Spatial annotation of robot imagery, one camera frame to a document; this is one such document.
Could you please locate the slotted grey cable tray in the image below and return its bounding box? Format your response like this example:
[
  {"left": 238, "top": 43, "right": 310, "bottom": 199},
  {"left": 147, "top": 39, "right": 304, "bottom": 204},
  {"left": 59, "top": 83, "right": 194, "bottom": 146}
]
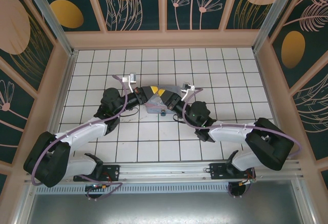
[{"left": 34, "top": 184, "right": 295, "bottom": 194}]

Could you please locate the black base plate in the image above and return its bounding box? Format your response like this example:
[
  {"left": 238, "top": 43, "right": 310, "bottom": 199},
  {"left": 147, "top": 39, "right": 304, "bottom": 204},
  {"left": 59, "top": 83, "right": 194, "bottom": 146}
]
[
  {"left": 73, "top": 164, "right": 121, "bottom": 182},
  {"left": 209, "top": 162, "right": 257, "bottom": 181}
]

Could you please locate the aluminium mounting rail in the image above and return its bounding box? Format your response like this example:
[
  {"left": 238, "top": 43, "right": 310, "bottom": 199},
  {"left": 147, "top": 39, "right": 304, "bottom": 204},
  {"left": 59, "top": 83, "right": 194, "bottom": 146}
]
[{"left": 24, "top": 158, "right": 304, "bottom": 184}]

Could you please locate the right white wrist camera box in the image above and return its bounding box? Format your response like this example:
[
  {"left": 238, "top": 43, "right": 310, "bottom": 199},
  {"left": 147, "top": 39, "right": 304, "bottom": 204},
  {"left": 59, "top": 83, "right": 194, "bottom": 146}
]
[{"left": 180, "top": 82, "right": 197, "bottom": 100}]

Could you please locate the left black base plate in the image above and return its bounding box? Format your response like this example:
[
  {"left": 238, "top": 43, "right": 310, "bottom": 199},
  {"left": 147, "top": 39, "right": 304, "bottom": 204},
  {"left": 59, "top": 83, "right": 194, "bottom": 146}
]
[{"left": 73, "top": 164, "right": 121, "bottom": 182}]

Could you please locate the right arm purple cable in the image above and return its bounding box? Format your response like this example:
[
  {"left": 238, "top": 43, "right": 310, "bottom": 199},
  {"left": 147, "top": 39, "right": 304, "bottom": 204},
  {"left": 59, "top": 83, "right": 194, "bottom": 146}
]
[{"left": 182, "top": 87, "right": 301, "bottom": 199}]

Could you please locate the aluminium frame post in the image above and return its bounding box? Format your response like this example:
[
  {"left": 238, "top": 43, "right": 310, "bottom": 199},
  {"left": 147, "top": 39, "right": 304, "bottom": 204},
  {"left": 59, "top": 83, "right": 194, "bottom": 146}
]
[
  {"left": 252, "top": 0, "right": 299, "bottom": 53},
  {"left": 20, "top": 0, "right": 78, "bottom": 57}
]

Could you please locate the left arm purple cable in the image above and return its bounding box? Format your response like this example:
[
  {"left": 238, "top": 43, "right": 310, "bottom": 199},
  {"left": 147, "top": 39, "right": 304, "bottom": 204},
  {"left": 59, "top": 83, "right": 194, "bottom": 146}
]
[{"left": 30, "top": 74, "right": 128, "bottom": 201}]

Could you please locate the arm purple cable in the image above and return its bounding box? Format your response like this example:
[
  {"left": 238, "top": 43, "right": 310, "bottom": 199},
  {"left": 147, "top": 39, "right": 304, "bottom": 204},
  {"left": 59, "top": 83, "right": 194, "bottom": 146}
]
[
  {"left": 30, "top": 74, "right": 128, "bottom": 201},
  {"left": 182, "top": 87, "right": 301, "bottom": 199}
]

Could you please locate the grey aluminium side rail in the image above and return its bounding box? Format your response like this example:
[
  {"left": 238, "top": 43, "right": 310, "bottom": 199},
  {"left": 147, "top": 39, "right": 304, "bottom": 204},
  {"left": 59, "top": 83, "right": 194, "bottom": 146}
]
[{"left": 50, "top": 51, "right": 79, "bottom": 132}]

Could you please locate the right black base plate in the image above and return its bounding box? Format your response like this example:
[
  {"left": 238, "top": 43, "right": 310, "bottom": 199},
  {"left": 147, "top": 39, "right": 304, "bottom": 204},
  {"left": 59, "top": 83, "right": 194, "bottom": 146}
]
[{"left": 209, "top": 162, "right": 257, "bottom": 181}]

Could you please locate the grey sheet metal panel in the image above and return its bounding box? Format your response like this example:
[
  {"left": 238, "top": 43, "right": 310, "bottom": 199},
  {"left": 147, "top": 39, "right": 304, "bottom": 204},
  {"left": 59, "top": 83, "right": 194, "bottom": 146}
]
[{"left": 15, "top": 190, "right": 316, "bottom": 224}]

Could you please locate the blue cartoon tin box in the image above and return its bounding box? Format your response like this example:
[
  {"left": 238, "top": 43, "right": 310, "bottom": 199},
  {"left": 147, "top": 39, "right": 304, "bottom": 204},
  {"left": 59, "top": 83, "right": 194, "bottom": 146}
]
[{"left": 145, "top": 84, "right": 184, "bottom": 114}]

